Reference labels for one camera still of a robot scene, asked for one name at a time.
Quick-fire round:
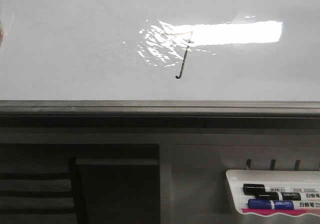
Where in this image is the black capped whiteboard marker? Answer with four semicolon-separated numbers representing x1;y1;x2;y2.
243;184;320;195

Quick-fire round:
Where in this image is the blue deli whiteboard marker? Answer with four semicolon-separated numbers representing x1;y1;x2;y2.
247;199;320;210

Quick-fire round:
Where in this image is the white marker tray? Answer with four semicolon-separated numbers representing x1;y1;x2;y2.
226;170;320;224

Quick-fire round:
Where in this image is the black striped chair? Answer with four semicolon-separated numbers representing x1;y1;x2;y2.
0;158;88;224

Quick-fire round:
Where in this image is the white whiteboard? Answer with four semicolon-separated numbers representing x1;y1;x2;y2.
0;0;320;127

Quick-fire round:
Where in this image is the dark metal hook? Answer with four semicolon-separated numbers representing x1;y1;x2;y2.
294;160;301;171
245;159;252;170
269;159;276;171

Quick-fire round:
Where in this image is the black deli whiteboard marker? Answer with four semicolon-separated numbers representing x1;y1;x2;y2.
255;192;320;201

